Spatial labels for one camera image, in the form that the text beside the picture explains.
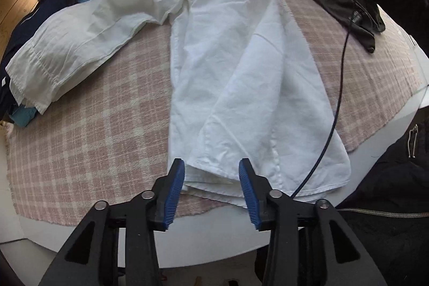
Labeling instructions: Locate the pine plank panel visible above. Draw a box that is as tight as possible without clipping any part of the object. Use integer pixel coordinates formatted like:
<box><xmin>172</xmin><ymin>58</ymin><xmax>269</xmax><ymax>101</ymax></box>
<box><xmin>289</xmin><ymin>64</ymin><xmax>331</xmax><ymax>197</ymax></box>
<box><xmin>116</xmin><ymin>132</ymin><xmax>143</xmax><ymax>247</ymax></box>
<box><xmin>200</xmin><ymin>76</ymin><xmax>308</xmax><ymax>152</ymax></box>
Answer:
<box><xmin>0</xmin><ymin>0</ymin><xmax>40</xmax><ymax>36</ymax></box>

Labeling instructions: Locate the white shirt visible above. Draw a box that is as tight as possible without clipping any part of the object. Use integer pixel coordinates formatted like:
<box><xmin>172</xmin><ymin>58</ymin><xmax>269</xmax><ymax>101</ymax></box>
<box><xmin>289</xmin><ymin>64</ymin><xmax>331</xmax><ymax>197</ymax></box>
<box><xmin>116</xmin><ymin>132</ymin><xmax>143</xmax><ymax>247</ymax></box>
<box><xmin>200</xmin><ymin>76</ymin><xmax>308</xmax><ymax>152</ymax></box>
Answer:
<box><xmin>6</xmin><ymin>0</ymin><xmax>351</xmax><ymax>208</ymax></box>

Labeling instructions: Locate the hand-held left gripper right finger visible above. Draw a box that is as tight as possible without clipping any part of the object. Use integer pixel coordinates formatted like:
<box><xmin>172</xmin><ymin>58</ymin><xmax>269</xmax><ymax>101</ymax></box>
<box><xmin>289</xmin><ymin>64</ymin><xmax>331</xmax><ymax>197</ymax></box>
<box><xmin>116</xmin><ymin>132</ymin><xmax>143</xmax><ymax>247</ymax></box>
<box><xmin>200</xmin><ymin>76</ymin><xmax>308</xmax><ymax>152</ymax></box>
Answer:
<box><xmin>239</xmin><ymin>158</ymin><xmax>386</xmax><ymax>286</ymax></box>

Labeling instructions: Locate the navy t-shirt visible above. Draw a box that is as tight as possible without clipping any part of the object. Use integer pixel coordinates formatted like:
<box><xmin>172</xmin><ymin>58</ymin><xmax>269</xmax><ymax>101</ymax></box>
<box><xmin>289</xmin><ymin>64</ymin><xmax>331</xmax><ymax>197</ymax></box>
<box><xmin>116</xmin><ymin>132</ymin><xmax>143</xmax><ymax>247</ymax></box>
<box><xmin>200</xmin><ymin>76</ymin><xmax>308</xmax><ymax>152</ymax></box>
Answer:
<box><xmin>0</xmin><ymin>0</ymin><xmax>83</xmax><ymax>114</ymax></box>

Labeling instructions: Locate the teal garment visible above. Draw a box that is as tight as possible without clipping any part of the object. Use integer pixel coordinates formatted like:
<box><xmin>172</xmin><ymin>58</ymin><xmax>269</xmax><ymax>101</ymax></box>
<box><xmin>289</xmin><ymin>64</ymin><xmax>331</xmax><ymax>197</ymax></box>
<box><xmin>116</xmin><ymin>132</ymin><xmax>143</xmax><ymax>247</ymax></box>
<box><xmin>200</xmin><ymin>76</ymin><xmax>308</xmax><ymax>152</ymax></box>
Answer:
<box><xmin>9</xmin><ymin>0</ymin><xmax>92</xmax><ymax>128</ymax></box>

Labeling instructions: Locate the grey printed sweatshirt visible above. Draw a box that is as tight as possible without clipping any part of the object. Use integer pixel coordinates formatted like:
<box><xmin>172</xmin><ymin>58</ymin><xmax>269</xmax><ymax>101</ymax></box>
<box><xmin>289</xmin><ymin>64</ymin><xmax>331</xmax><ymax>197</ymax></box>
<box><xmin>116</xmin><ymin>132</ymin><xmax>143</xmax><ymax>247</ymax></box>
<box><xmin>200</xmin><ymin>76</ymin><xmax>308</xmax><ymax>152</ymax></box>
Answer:
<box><xmin>285</xmin><ymin>0</ymin><xmax>387</xmax><ymax>54</ymax></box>

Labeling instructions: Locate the black cable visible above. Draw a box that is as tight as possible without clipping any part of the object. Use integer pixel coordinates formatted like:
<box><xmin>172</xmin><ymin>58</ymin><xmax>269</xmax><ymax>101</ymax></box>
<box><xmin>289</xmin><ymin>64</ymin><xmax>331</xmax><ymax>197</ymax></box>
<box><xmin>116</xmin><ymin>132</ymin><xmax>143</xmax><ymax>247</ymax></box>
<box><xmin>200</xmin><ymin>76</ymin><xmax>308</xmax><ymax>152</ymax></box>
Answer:
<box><xmin>290</xmin><ymin>0</ymin><xmax>361</xmax><ymax>200</ymax></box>

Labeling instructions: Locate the pink plaid blanket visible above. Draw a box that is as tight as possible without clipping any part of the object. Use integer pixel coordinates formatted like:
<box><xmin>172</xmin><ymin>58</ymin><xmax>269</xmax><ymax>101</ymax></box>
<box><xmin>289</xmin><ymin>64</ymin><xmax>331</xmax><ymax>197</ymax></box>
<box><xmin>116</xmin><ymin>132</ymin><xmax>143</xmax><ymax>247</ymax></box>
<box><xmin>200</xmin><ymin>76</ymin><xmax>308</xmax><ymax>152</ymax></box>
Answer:
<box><xmin>6</xmin><ymin>0</ymin><xmax>425</xmax><ymax>228</ymax></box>

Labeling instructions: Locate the person's black jacket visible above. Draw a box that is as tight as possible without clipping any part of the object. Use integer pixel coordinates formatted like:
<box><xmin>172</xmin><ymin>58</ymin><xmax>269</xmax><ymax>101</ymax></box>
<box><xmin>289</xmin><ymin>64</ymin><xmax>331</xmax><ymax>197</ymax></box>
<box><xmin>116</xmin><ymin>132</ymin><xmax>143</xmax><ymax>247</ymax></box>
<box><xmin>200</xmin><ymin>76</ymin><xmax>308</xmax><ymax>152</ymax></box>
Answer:
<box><xmin>335</xmin><ymin>123</ymin><xmax>429</xmax><ymax>286</ymax></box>

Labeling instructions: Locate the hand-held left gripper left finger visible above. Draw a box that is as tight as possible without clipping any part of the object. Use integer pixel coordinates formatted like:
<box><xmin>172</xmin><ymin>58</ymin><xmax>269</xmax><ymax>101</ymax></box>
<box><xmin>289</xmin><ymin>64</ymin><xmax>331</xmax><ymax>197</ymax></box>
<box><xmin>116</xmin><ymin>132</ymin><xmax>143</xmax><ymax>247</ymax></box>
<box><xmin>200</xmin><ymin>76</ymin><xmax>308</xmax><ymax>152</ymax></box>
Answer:
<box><xmin>38</xmin><ymin>158</ymin><xmax>186</xmax><ymax>286</ymax></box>

